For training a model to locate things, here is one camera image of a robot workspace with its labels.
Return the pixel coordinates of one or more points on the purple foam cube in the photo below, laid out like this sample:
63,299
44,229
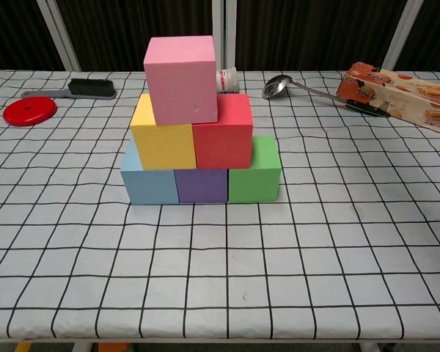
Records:
201,185

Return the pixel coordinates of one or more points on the red foam cube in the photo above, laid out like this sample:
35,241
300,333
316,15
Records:
223,143

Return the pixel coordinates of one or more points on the green foam cube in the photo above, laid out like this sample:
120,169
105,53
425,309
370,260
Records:
254,183

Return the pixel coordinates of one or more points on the yellow foam cube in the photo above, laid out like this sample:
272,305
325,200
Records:
165,146

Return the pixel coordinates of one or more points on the blue foam cube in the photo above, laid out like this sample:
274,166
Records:
150,187

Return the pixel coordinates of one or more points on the pink foam cube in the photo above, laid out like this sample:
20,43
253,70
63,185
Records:
183,84

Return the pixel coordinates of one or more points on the small white jar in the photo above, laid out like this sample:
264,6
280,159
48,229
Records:
227,80

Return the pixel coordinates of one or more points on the white black grid tablecloth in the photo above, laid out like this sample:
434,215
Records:
220,275

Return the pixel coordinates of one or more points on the black pleated curtain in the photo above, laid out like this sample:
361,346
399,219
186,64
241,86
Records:
113,33

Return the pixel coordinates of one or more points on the orange biscuit box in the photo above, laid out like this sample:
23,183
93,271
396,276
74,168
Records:
388,95

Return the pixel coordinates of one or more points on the red round plastic disc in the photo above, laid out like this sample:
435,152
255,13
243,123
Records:
29,111

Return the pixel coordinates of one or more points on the white upright frame post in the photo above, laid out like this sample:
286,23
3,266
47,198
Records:
223,29

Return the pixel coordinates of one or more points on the white slanted frame post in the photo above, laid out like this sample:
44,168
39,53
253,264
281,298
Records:
399,36
58,40

